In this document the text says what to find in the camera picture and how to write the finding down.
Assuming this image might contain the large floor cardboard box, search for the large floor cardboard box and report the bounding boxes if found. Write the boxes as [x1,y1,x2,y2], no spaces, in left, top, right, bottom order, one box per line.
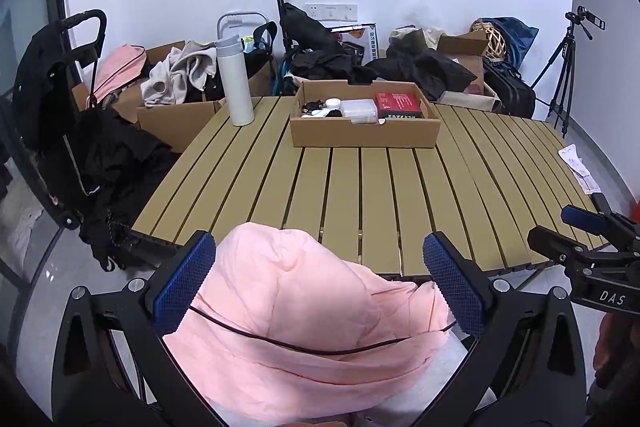
[71,40,274,154]

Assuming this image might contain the black stroller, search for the black stroller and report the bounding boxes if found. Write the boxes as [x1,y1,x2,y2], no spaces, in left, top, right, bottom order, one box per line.
[11,10,177,272]

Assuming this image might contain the pink bag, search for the pink bag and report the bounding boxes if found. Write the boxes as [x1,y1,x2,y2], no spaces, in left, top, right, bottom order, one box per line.
[85,44,146,108]

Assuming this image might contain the white paper sheet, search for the white paper sheet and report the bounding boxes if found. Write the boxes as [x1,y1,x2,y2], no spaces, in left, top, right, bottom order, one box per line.
[558,144,601,195]

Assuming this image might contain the white wet wipes pack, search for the white wet wipes pack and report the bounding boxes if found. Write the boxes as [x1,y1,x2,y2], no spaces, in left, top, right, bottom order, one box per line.
[340,98,378,124]

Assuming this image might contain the wicker basket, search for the wicker basket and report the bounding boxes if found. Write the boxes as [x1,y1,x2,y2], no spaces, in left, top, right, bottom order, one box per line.
[470,18,506,62]

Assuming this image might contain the brown cardboard tray box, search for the brown cardboard tray box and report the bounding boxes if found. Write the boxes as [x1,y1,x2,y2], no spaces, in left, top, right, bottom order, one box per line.
[290,79,440,148]

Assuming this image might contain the pink clothing of person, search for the pink clothing of person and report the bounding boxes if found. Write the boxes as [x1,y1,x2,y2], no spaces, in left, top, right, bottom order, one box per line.
[164,222,451,425]

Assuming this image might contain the red and green box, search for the red and green box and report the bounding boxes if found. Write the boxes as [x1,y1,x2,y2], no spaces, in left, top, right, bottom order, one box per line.
[374,92,423,119]

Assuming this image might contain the black clothes pile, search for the black clothes pile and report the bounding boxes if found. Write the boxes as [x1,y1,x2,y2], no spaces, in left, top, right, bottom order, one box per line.
[276,2,478,101]

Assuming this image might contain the beige clothes pile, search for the beige clothes pile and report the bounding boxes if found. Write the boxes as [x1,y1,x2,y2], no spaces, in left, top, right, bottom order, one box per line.
[140,40,217,107]

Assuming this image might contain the black camera tripod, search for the black camera tripod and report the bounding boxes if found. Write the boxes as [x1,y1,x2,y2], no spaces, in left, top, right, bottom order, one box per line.
[532,5,606,138]

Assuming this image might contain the black suitcase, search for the black suitcase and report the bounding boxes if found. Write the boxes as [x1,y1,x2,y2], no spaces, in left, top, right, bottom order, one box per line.
[483,57,536,119]

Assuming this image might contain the small white round jar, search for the small white round jar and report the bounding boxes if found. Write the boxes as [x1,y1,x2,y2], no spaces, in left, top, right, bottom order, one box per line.
[324,98,342,110]

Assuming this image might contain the blue bag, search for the blue bag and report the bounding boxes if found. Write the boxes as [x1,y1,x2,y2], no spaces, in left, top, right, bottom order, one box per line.
[491,17,539,69]

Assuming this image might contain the white thermos bottle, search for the white thermos bottle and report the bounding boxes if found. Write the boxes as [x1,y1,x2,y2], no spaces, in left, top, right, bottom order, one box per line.
[215,35,254,127]

